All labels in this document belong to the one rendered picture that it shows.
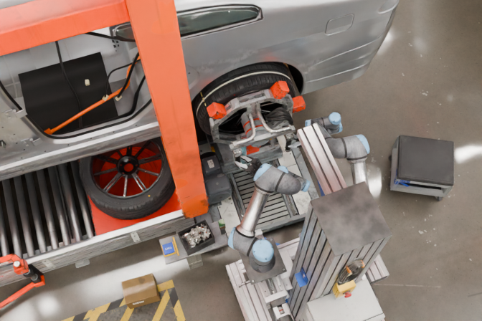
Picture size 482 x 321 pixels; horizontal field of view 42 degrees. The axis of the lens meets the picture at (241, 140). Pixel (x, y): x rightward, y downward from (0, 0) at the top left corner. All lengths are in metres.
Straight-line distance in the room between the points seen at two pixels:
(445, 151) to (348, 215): 2.24
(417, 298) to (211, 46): 2.35
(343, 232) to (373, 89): 2.82
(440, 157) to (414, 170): 0.22
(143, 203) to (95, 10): 2.23
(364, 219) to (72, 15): 1.34
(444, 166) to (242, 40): 1.89
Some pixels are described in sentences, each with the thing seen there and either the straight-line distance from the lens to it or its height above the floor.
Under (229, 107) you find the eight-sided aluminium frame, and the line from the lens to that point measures 3.80.
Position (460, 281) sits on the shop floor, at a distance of 4.76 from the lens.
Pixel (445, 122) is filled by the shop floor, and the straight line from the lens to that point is 5.20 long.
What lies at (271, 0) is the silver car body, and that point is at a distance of 3.37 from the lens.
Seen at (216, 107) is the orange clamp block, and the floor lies 1.12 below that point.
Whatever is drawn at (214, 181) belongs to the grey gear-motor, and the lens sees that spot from 4.31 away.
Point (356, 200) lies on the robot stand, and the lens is 2.56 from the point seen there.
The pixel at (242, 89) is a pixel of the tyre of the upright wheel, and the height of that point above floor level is 1.16.
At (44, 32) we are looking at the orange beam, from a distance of 2.22.
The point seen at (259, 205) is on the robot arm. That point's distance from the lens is 3.42.
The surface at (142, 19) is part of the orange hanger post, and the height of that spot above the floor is 2.65.
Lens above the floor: 4.39
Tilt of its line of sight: 64 degrees down
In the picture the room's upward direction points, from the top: 1 degrees counter-clockwise
